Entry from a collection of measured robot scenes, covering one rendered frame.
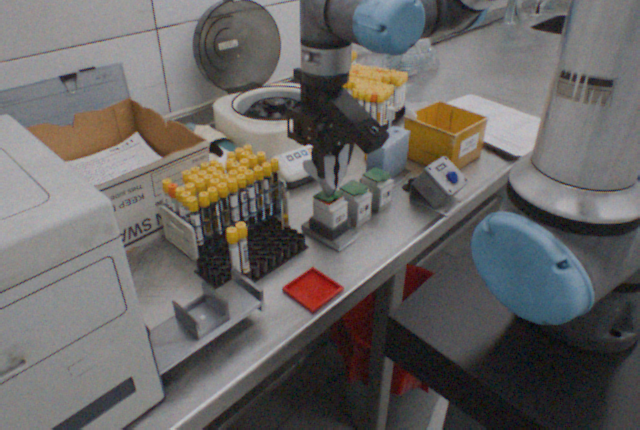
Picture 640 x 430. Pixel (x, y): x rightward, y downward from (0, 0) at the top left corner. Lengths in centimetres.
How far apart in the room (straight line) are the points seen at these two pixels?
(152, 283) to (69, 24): 55
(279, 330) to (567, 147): 46
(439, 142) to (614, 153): 65
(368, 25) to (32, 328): 46
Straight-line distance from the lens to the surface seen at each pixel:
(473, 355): 63
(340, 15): 64
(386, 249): 86
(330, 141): 75
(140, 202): 87
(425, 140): 109
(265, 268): 80
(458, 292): 69
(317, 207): 84
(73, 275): 50
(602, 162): 45
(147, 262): 87
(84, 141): 110
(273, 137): 99
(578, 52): 43
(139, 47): 118
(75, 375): 57
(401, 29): 60
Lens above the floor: 141
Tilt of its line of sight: 32 degrees down
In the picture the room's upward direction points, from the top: straight up
